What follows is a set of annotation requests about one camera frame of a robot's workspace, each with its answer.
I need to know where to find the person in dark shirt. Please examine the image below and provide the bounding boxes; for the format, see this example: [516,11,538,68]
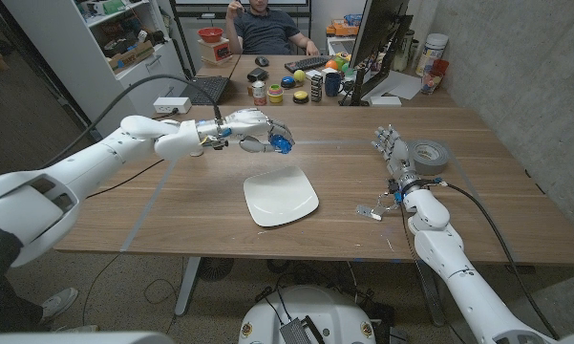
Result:
[223,0,321,57]

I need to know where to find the dark blue mug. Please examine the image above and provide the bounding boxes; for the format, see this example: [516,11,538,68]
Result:
[324,72,345,98]

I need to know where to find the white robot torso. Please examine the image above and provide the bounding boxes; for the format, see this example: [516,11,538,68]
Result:
[238,285,377,344]

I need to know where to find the white sneaker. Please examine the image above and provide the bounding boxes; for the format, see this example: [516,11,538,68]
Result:
[40,286,80,324]

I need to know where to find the white wipes canister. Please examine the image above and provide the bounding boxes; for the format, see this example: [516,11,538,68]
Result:
[415,32,450,77]

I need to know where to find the patterned drinking glass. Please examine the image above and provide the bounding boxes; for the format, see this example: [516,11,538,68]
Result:
[420,70,441,96]

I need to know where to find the black keyboard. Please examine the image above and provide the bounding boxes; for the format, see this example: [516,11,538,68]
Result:
[284,54,333,74]

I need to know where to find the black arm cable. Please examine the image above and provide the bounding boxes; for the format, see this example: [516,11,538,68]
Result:
[37,74,223,171]
[432,177,560,340]

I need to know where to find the cardboard box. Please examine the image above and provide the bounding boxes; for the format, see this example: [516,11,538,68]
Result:
[107,40,157,74]

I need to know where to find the black block stack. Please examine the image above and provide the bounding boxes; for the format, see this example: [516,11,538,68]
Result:
[310,74,324,103]

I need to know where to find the white power strip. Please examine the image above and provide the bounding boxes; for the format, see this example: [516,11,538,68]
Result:
[153,97,193,115]

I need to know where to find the white shelf cabinet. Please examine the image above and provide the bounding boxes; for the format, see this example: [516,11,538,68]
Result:
[2,0,190,148]

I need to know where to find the dark thermos bottle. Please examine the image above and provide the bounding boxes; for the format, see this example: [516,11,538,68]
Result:
[392,29,416,73]

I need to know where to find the flat white box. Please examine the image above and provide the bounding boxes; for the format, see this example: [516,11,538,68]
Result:
[369,95,403,107]

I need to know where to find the black laptop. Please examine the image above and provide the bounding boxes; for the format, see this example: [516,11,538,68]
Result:
[180,75,230,106]

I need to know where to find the white paper sheets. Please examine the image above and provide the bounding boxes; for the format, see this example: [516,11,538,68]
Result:
[362,70,424,101]

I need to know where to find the black computer monitor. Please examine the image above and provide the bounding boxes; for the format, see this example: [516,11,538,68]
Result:
[338,0,415,107]

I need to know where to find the white square paper plate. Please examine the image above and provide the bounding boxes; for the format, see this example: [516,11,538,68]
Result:
[242,164,320,228]

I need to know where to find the grey table leg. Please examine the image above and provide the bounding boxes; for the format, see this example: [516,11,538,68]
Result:
[415,262,448,328]

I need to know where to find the red bowl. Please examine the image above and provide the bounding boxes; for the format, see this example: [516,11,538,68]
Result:
[197,27,224,44]

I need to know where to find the white and red box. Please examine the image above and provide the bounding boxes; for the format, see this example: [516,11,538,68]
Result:
[198,37,234,66]

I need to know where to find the stacked coloured cups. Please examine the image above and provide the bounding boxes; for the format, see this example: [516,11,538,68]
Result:
[266,83,285,104]

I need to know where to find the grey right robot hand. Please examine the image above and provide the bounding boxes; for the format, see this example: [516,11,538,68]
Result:
[371,124,424,192]

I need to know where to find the white table leg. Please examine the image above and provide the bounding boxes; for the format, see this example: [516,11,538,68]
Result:
[174,256,202,316]

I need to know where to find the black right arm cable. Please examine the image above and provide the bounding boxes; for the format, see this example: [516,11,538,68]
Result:
[432,177,560,340]

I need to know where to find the orange toy box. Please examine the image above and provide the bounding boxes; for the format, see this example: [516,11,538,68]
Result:
[325,17,362,38]

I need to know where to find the grey duct tape roll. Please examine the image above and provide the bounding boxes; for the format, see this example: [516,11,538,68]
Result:
[408,139,451,176]

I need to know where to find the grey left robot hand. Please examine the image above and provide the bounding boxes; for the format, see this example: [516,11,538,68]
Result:
[222,108,296,155]

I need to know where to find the blue spiky stress ball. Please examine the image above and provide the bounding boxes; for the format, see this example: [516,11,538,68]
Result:
[269,134,293,156]

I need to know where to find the red and white can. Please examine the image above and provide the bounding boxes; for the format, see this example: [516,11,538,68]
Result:
[251,79,268,107]

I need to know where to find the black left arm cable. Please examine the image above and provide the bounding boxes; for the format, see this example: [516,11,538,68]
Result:
[37,74,223,171]

